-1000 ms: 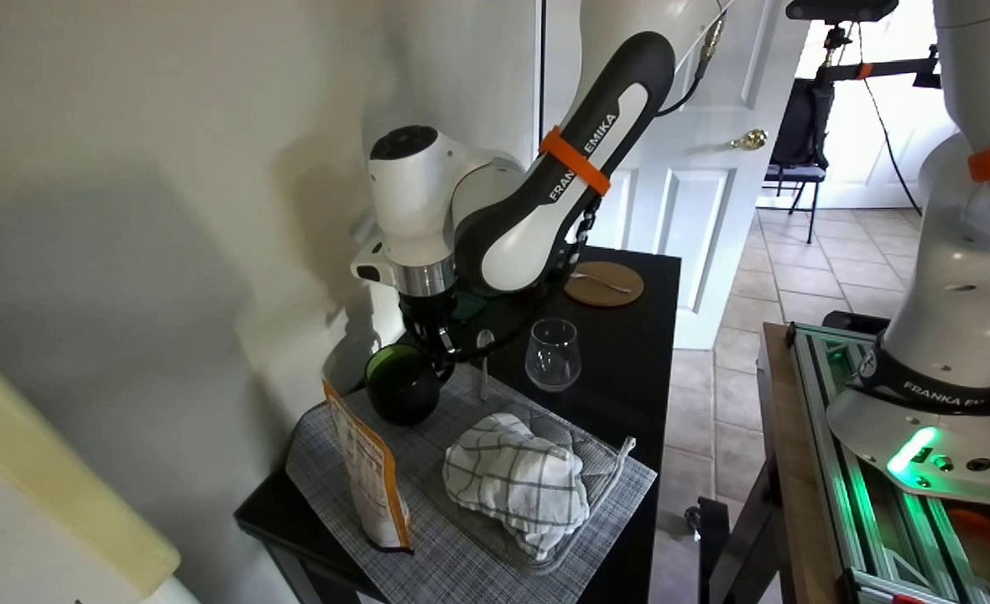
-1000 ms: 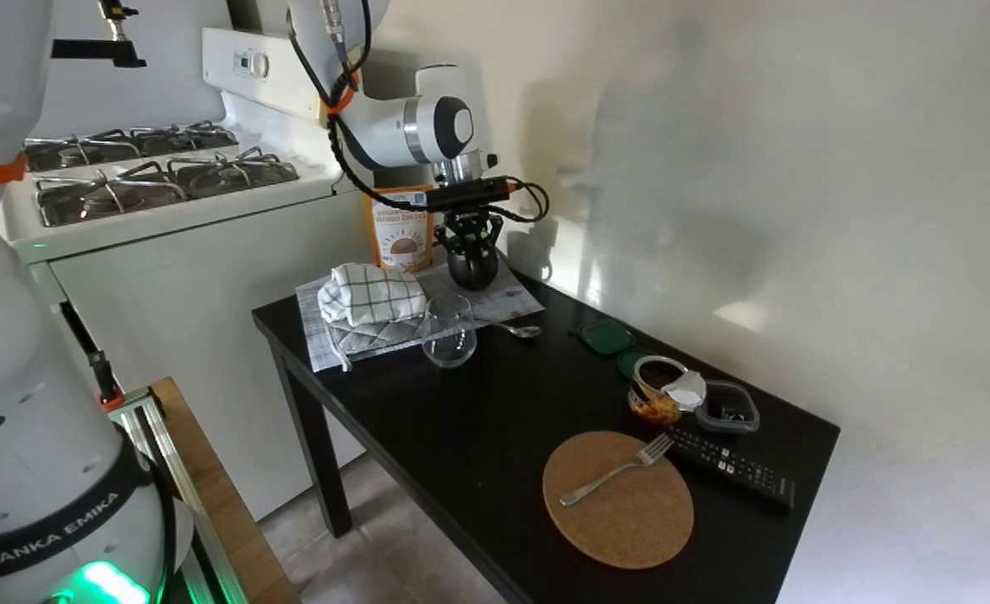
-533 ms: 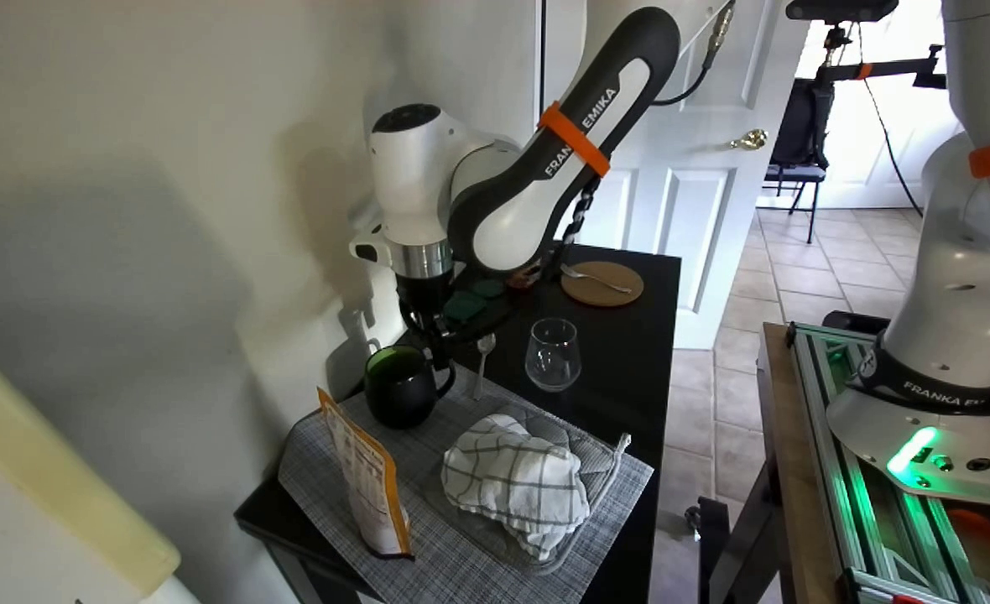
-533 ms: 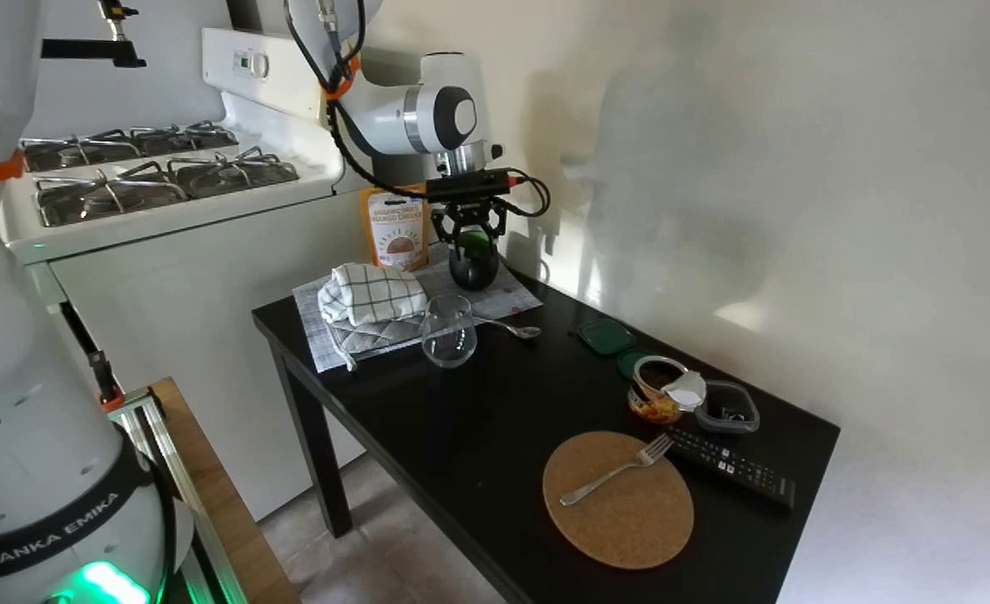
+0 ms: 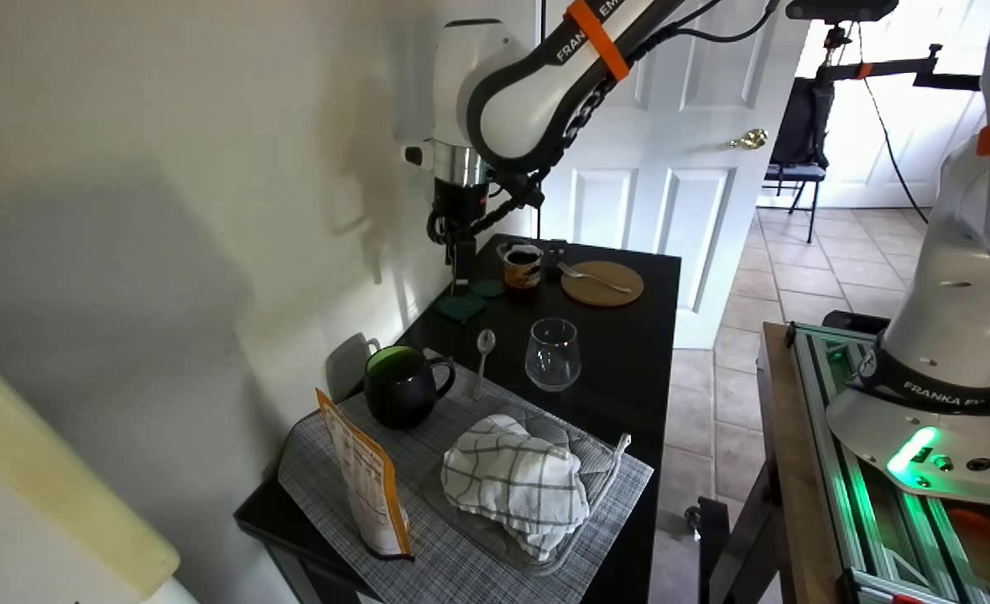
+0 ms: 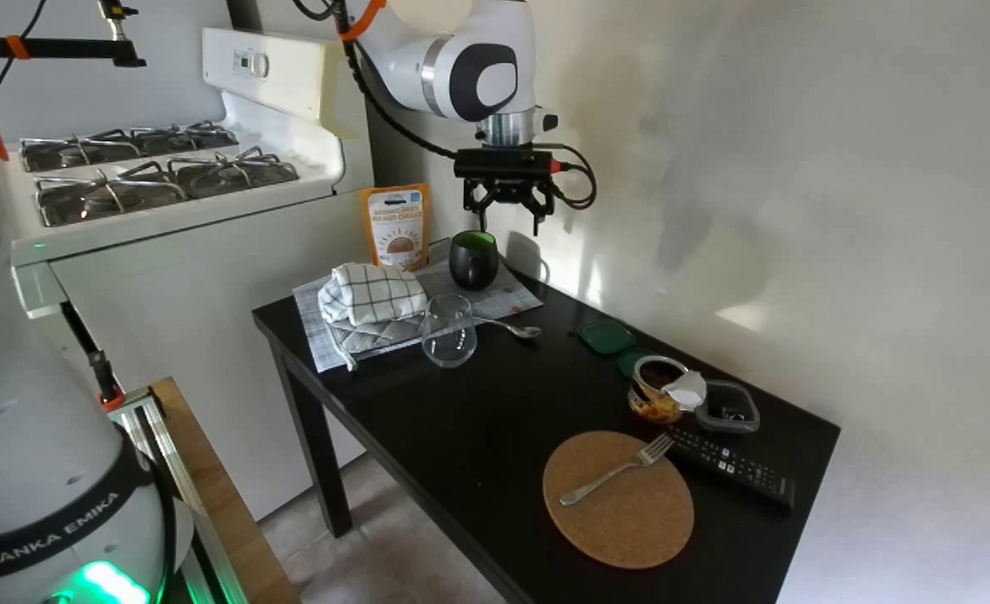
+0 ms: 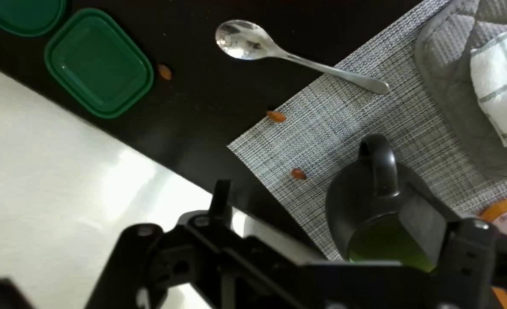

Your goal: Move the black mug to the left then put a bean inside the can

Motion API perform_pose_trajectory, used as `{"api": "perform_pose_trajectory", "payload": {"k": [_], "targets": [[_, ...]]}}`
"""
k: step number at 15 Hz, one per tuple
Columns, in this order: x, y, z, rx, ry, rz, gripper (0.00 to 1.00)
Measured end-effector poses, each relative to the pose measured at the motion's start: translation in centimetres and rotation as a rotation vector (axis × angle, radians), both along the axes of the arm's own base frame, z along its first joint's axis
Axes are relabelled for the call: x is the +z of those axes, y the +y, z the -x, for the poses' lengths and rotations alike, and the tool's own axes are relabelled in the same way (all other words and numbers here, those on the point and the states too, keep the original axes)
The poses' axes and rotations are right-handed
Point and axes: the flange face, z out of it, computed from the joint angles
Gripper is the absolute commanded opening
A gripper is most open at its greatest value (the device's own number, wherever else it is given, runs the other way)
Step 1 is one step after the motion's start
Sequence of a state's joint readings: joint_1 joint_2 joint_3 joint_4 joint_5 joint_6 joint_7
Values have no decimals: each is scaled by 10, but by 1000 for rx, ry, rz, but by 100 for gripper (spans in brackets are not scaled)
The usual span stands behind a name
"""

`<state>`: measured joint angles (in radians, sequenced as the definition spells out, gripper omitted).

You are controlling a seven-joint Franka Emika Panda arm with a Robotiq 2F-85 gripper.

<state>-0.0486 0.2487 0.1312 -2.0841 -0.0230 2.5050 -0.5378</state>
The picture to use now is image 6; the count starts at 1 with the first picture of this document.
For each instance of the orange food pouch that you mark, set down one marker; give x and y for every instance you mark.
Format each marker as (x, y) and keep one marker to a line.
(397, 223)

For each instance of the black table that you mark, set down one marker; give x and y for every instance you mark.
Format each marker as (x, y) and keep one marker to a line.
(468, 444)

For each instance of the black remote control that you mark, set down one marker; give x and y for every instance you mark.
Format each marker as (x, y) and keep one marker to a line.
(769, 485)

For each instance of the wooden board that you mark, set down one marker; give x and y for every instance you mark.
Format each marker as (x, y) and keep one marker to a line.
(258, 567)

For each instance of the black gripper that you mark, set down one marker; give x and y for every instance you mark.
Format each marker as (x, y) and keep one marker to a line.
(516, 177)

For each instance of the black mug green inside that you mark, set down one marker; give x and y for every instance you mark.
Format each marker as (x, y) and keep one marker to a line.
(475, 261)

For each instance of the white gas stove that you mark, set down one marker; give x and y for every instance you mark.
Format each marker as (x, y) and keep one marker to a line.
(165, 214)

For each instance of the clear glass bowl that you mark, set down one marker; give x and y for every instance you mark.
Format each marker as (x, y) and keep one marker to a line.
(451, 347)

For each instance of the grey placemat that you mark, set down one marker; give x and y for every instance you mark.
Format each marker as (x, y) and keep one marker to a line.
(345, 347)

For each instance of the small dark bean container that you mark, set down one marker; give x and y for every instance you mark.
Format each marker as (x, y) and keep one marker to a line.
(731, 406)

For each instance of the round cork mat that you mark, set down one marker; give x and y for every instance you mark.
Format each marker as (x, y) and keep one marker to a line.
(640, 520)

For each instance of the silver fork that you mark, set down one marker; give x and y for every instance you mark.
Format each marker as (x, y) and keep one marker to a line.
(640, 460)

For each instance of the green lid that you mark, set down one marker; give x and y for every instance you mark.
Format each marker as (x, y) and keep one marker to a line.
(606, 337)

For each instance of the silver spoon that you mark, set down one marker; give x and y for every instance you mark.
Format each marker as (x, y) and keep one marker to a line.
(525, 333)

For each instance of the black camera stand bar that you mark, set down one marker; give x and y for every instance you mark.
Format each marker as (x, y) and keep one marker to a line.
(61, 49)

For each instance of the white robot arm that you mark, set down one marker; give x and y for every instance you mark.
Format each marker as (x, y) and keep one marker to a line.
(68, 482)

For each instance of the white checkered dish towel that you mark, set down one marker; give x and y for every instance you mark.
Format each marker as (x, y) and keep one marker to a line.
(371, 292)

